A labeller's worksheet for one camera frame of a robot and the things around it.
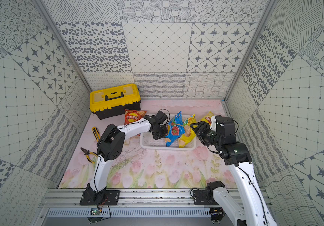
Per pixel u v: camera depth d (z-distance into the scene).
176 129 0.82
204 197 0.73
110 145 0.55
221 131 0.48
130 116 0.99
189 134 0.82
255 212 0.37
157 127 0.76
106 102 0.97
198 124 0.61
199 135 0.58
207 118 1.01
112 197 0.74
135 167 0.84
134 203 0.73
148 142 0.93
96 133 0.98
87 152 0.90
